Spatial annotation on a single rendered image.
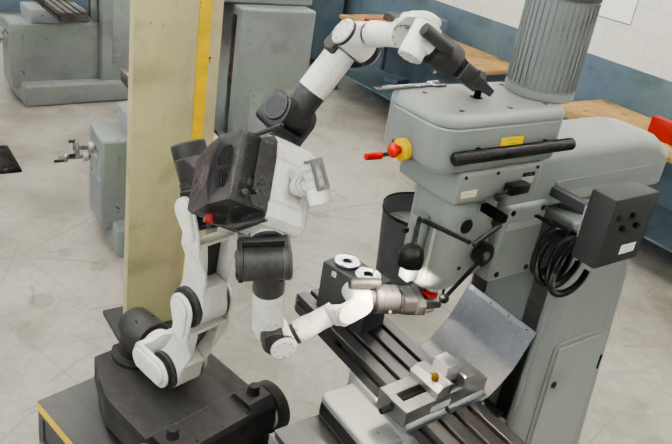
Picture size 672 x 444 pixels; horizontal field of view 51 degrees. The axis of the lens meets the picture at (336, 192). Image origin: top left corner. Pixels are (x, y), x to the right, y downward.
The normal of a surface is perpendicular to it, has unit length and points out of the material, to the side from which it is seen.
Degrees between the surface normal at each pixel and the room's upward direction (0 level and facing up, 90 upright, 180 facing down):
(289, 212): 58
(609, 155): 90
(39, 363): 0
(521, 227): 90
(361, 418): 0
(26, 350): 0
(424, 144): 90
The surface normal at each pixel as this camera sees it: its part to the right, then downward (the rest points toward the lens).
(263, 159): 0.69, -0.14
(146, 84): 0.55, 0.42
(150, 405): 0.15, -0.90
